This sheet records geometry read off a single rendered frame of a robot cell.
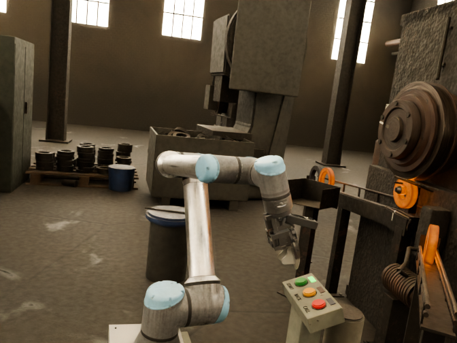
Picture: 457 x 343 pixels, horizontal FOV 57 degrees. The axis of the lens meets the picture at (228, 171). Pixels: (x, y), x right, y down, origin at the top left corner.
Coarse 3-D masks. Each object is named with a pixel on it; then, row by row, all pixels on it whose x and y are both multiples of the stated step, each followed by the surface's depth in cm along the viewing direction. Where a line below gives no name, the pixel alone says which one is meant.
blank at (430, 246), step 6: (432, 228) 159; (438, 228) 159; (432, 234) 157; (438, 234) 156; (426, 240) 166; (432, 240) 156; (426, 246) 157; (432, 246) 155; (426, 252) 156; (432, 252) 156; (426, 258) 157; (432, 258) 156; (426, 264) 160; (432, 264) 159
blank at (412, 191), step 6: (402, 180) 210; (414, 180) 205; (408, 186) 205; (414, 186) 202; (408, 192) 204; (414, 192) 202; (396, 198) 213; (402, 198) 210; (408, 198) 204; (414, 198) 202; (396, 204) 213; (402, 204) 208; (408, 204) 204
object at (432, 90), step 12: (408, 84) 207; (420, 84) 198; (396, 96) 216; (432, 96) 189; (444, 96) 187; (444, 108) 182; (444, 120) 181; (444, 132) 181; (444, 144) 183; (384, 156) 223; (432, 156) 186; (444, 156) 186; (420, 168) 193; (432, 168) 191
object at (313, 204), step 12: (288, 180) 260; (300, 180) 269; (312, 180) 268; (300, 192) 271; (312, 192) 268; (324, 192) 242; (336, 192) 252; (300, 204) 251; (312, 204) 253; (324, 204) 245; (336, 204) 255; (312, 216) 254; (312, 240) 259; (300, 252) 261; (300, 264) 262
